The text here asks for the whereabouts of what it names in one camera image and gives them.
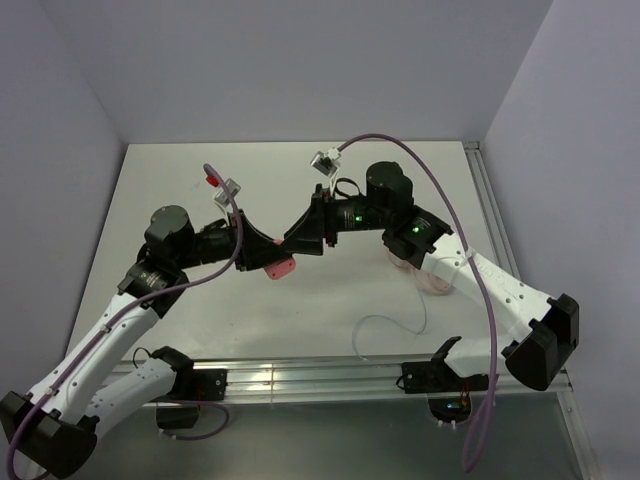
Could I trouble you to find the pink power cord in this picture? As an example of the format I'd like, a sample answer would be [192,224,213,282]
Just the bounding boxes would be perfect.
[409,267,456,297]

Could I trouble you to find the aluminium front rail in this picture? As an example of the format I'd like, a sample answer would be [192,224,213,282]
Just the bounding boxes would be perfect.
[99,355,572,411]

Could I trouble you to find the pink round power strip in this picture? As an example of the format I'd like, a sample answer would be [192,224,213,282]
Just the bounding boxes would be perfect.
[387,250,414,272]

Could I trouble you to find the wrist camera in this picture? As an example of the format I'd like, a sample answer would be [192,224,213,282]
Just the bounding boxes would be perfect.
[310,147,341,194]
[206,173,241,212]

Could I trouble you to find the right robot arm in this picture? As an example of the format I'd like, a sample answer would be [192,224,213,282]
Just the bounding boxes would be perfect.
[282,161,580,391]

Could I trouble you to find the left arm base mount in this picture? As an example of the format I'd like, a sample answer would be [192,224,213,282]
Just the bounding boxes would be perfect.
[153,369,230,441]

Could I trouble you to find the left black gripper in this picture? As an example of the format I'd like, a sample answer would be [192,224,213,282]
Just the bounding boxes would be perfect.
[175,209,292,271]

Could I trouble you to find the aluminium side rail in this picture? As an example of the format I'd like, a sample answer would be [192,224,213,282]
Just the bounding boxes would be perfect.
[462,141,520,278]

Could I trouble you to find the light blue cable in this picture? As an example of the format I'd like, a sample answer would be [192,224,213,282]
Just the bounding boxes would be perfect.
[350,287,429,361]

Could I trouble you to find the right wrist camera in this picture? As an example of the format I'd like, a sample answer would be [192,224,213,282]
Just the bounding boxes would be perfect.
[310,147,341,194]

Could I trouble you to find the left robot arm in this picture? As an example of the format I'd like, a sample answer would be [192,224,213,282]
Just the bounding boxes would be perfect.
[1,205,294,479]

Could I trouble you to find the pink plug adapter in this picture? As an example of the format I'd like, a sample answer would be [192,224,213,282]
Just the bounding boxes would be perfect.
[263,253,296,280]

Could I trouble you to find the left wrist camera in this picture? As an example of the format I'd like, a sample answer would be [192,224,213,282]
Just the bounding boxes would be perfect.
[206,173,241,212]

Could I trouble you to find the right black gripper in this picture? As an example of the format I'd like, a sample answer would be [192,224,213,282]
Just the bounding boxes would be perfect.
[279,183,391,254]

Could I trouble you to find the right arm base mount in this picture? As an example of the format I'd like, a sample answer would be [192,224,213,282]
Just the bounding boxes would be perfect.
[395,361,489,426]

